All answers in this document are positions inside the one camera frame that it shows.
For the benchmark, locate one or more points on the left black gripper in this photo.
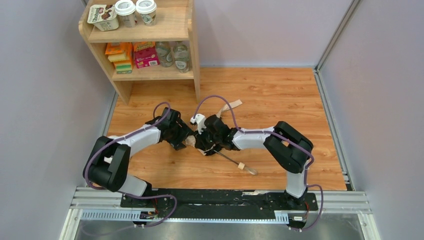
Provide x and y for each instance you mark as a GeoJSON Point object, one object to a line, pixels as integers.
{"type": "Point", "coordinates": [182, 134]}

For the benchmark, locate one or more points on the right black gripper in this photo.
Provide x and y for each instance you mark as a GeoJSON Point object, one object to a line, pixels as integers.
{"type": "Point", "coordinates": [205, 140]}

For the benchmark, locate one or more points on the beige folding umbrella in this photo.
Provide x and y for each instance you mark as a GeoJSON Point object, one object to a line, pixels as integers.
{"type": "Point", "coordinates": [240, 165]}

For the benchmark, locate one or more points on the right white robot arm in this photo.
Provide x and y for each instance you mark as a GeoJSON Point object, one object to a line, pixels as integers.
{"type": "Point", "coordinates": [289, 148]}

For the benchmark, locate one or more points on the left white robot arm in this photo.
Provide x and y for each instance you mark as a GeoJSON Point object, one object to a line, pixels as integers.
{"type": "Point", "coordinates": [107, 167]}

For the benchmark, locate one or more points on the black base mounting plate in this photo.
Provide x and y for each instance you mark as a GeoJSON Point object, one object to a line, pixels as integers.
{"type": "Point", "coordinates": [219, 203]}

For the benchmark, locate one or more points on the white crumpled plastic bag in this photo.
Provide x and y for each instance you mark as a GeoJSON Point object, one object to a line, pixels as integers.
{"type": "Point", "coordinates": [113, 137]}

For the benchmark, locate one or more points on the right clear glass bottle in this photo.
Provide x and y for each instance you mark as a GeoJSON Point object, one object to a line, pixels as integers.
{"type": "Point", "coordinates": [181, 57]}

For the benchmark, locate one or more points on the clear glass bottle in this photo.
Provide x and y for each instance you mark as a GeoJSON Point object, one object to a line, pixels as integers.
{"type": "Point", "coordinates": [181, 57]}
{"type": "Point", "coordinates": [164, 53]}

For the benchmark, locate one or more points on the left clear glass bottle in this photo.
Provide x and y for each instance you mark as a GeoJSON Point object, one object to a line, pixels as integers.
{"type": "Point", "coordinates": [164, 53]}

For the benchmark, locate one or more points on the pink orange snack box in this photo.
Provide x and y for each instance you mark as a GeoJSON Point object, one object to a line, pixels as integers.
{"type": "Point", "coordinates": [144, 54]}

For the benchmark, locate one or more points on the orange sponge pack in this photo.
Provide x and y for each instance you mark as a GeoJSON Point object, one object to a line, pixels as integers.
{"type": "Point", "coordinates": [120, 54]}

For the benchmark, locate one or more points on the wooden shelf unit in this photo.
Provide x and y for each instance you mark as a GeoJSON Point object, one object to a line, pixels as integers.
{"type": "Point", "coordinates": [175, 21]}

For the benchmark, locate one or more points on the right white lidded cup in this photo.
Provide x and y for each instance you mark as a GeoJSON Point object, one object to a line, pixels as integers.
{"type": "Point", "coordinates": [147, 11]}

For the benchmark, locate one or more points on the white lidded cup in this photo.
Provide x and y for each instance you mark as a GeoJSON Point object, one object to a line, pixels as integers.
{"type": "Point", "coordinates": [147, 11]}
{"type": "Point", "coordinates": [126, 9]}

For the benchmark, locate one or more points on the left white lidded cup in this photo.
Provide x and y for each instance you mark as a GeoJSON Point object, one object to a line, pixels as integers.
{"type": "Point", "coordinates": [126, 9]}

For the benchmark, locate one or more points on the Chobani yogurt tub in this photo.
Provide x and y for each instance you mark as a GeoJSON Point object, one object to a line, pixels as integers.
{"type": "Point", "coordinates": [103, 17]}

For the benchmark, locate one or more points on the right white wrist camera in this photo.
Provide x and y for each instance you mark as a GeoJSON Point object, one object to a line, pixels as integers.
{"type": "Point", "coordinates": [199, 120]}

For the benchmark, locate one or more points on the aluminium frame rail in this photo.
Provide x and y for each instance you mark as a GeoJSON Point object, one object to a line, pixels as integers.
{"type": "Point", "coordinates": [91, 204]}

